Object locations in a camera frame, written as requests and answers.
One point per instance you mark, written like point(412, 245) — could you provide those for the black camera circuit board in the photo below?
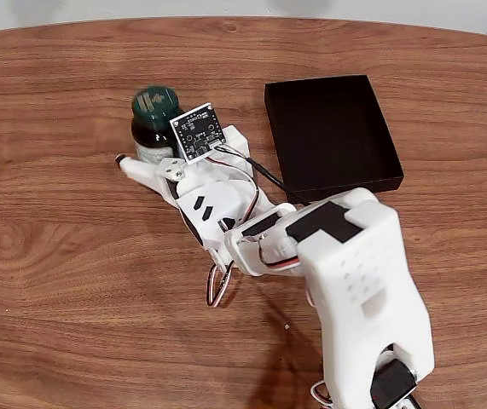
point(198, 133)

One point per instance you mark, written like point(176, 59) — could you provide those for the green pill bottle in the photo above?
point(153, 106)

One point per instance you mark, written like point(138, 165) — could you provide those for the black cardboard box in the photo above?
point(332, 132)

